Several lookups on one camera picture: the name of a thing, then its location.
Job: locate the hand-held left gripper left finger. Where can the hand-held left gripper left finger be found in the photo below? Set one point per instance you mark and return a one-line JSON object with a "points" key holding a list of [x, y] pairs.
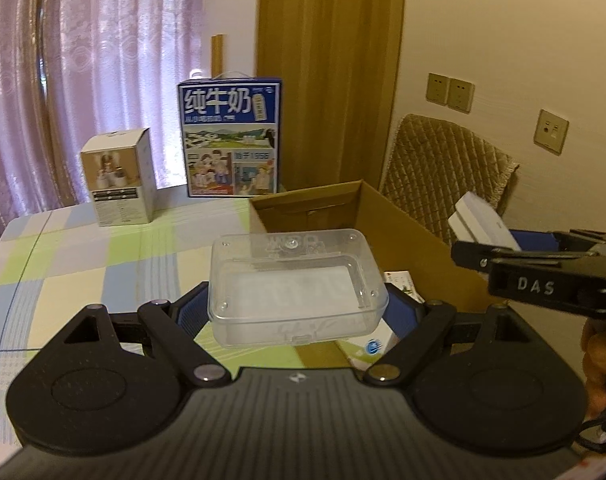
{"points": [[193, 310]]}

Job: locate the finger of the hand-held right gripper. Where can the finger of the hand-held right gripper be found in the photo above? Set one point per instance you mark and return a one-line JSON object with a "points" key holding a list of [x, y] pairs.
{"points": [[473, 255], [538, 239]]}

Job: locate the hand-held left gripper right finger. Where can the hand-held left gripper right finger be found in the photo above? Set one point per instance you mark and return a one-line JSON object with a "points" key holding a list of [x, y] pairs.
{"points": [[402, 311]]}

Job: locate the white plug charger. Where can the white plug charger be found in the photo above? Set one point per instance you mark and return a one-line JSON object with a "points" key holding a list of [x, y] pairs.
{"points": [[483, 222]]}

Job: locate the brown cardboard box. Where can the brown cardboard box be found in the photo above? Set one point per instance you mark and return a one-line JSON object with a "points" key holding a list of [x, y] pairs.
{"points": [[408, 240]]}

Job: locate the clear plastic box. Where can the clear plastic box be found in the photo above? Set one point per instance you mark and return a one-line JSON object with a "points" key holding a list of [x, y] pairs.
{"points": [[293, 285]]}

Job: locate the person's right hand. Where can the person's right hand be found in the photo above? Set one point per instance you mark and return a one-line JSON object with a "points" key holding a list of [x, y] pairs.
{"points": [[597, 360]]}

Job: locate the white box with bird print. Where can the white box with bird print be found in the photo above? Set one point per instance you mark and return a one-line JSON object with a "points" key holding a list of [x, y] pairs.
{"points": [[403, 282]]}

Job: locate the chair with quilted cover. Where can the chair with quilted cover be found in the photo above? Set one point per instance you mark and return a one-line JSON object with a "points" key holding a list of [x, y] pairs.
{"points": [[433, 175]]}

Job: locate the checked tablecloth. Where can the checked tablecloth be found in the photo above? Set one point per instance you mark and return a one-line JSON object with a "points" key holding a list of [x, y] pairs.
{"points": [[83, 270]]}

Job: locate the beige product box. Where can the beige product box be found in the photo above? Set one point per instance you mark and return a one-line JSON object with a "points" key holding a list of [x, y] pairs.
{"points": [[115, 180]]}

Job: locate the blue milk carton box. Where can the blue milk carton box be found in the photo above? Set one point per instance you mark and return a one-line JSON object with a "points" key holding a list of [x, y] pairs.
{"points": [[228, 150]]}

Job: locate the wooden door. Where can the wooden door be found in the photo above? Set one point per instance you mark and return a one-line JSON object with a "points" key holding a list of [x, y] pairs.
{"points": [[333, 60]]}

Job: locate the cardboard tube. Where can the cardboard tube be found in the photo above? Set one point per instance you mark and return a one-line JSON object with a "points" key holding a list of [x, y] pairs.
{"points": [[217, 55]]}

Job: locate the pink lace curtain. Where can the pink lace curtain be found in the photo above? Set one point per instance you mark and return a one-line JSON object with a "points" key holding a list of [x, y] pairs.
{"points": [[108, 60]]}

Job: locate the beige round-hole wall socket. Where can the beige round-hole wall socket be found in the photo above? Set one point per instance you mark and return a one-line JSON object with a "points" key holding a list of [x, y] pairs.
{"points": [[551, 131]]}

